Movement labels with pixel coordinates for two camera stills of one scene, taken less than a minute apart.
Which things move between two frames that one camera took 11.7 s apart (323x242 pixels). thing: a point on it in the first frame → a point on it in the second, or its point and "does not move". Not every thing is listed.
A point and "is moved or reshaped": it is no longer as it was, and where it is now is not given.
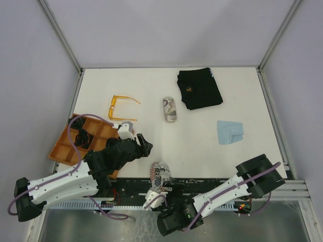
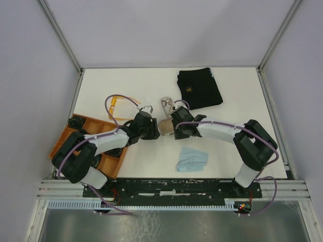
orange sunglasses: x=110 y=111 does not move
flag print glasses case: x=160 y=174 → x=166 y=126
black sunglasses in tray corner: x=77 y=123 does not move
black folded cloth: x=198 y=88 does not move
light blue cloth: x=229 y=132 is moved or reshaped
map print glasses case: x=170 y=109 does not move
